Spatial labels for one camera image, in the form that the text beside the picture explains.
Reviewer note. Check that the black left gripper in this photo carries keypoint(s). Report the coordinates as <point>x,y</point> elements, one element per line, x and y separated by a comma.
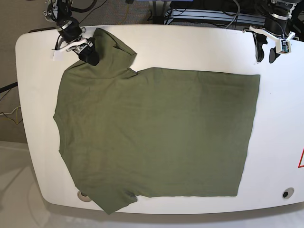
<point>272,25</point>

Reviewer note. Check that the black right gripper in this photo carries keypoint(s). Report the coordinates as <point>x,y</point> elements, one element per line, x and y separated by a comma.
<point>70,31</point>

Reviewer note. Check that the olive green T-shirt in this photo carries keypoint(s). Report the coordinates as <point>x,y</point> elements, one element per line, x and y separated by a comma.
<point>155,133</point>

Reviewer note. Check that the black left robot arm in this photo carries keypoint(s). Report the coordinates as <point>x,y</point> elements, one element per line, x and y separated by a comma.
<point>276,13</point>

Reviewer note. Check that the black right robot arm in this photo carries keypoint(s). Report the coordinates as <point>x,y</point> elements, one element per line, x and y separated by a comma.
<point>58,10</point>

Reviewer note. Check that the red triangle sticker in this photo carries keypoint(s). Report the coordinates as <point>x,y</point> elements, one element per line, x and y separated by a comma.
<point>301,162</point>

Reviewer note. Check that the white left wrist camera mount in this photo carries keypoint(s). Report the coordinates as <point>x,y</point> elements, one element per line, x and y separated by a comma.
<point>283,45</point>

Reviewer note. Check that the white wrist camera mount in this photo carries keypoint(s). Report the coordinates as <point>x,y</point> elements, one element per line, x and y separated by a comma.
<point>82,47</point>
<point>283,45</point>

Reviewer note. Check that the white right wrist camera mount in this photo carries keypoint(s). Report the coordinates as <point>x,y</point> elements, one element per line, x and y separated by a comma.
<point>82,47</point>

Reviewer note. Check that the aluminium frame rail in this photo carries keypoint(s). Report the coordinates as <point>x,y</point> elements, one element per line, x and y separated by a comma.
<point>217,16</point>

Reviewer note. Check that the left table cable grommet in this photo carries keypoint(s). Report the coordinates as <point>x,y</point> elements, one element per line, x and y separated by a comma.
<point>83,197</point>

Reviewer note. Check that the table cable grommet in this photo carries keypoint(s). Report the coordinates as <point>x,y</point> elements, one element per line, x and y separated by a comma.
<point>288,193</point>
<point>83,197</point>

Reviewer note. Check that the right table cable grommet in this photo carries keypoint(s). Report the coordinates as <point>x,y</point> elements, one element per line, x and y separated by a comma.
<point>288,193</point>

